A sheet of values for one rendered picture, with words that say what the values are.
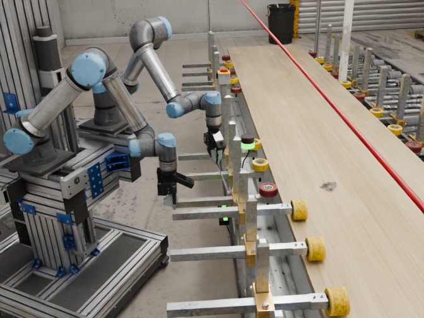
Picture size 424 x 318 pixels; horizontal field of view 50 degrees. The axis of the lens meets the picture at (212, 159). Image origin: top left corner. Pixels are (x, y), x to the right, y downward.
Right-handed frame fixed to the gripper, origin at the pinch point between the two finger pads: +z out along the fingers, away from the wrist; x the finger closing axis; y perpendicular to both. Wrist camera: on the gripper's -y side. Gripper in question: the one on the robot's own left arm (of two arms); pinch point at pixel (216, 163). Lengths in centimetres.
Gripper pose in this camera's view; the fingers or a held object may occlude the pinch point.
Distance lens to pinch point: 222.5
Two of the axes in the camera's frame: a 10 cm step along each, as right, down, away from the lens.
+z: 0.3, 9.0, 4.4
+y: -3.8, -3.9, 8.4
